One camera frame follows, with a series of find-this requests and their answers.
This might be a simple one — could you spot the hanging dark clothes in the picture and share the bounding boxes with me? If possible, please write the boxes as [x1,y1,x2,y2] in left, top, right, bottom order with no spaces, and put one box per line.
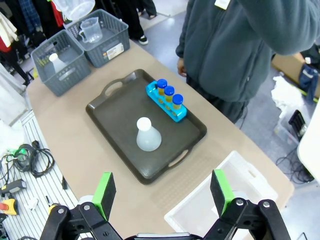
[8,0,54,49]

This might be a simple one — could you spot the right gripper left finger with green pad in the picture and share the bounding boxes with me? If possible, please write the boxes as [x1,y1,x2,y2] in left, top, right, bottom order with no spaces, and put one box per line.
[39,171,124,240]

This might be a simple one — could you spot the person's right hand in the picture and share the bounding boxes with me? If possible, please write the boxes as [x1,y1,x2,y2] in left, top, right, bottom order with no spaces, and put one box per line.
[176,56,188,77]

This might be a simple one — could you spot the black cable bundle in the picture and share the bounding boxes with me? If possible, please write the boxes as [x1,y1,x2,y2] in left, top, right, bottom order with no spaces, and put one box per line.
[0,139,56,179]

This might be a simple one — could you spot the white crumpled plastic sheet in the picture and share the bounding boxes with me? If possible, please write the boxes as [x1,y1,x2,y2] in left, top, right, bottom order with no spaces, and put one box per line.
[271,75,305,119]

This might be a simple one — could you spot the dark brown serving tray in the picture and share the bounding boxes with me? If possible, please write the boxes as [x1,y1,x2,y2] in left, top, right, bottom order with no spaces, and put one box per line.
[85,68,208,186]

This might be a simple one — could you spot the white slotted mounting plate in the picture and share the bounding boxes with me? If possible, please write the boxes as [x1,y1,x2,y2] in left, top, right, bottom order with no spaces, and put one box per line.
[0,109,94,240]

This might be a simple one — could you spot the black electronic device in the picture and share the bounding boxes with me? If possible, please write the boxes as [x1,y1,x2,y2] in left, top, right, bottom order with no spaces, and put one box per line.
[288,109,309,141]

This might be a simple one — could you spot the person's grey fleece jacket torso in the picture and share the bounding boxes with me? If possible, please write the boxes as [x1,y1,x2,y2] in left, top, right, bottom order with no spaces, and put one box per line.
[175,0,320,103]

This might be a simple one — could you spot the person's right forearm grey sleeve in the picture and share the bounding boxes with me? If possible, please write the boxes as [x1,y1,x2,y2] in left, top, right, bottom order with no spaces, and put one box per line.
[175,22,191,60]

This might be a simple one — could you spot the yellow red emergency stop button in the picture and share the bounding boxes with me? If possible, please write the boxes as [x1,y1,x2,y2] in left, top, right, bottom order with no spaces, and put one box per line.
[0,198,20,216]

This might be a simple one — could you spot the bystander black trousers legs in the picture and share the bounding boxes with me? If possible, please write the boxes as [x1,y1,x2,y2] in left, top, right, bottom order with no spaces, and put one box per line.
[119,0,149,46]

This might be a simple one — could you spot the grey perforated plastic basket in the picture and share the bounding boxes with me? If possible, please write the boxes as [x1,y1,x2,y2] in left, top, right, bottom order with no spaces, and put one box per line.
[30,29,92,98]

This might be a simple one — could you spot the yellow tube with blue cap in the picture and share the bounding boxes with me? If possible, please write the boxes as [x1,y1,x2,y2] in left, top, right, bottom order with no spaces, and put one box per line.
[156,78,168,105]
[163,85,176,111]
[171,93,184,118]

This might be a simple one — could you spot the person's black trousers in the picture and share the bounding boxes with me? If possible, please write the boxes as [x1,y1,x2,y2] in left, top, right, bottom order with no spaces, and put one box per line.
[186,74,251,125]

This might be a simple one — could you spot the white name badge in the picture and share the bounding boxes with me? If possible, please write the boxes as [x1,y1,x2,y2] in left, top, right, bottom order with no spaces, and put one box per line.
[214,0,231,10]

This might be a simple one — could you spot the translucent white conical flask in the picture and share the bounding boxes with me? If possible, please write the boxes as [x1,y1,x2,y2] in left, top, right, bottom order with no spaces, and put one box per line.
[48,52,68,75]
[136,116,163,152]

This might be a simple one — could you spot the hanging red garment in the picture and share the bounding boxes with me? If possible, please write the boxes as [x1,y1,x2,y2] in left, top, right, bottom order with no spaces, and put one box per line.
[50,1,65,29]

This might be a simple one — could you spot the grey perforated basket with label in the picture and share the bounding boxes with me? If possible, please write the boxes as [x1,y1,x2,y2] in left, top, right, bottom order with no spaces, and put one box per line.
[65,15,130,69]

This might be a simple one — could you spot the brown cardboard box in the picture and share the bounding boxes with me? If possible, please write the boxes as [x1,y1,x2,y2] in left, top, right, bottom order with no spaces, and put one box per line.
[271,51,320,99]

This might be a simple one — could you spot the yellow handled screwdriver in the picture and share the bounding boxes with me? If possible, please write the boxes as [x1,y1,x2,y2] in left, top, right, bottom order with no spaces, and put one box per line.
[44,195,60,214]

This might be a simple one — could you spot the blue test tube rack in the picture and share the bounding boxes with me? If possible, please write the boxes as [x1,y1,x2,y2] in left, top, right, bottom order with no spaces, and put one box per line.
[145,80,188,123]

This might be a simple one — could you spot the blue denim bag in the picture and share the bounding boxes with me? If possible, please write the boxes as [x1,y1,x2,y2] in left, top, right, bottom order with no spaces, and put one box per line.
[298,63,320,101]

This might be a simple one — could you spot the black floor cables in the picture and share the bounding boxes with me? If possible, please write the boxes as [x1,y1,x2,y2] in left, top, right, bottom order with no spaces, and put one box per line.
[275,146,315,185]

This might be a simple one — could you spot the person's left forearm grey sleeve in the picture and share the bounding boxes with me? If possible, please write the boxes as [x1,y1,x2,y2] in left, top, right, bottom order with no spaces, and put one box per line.
[236,0,320,56]

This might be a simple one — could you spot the hanging beige cloth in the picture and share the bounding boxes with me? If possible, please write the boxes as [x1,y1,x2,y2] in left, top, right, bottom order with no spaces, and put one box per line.
[0,11,20,49]

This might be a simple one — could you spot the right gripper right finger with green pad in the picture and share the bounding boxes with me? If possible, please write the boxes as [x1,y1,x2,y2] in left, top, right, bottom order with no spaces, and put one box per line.
[203,168,293,240]

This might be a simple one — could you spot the white side table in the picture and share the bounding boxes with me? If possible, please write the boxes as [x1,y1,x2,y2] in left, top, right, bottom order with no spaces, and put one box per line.
[296,98,320,181]

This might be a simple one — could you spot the clear plastic measuring cup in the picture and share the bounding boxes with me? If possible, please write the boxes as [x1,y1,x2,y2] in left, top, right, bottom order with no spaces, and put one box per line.
[78,17,103,44]
[51,0,96,21]

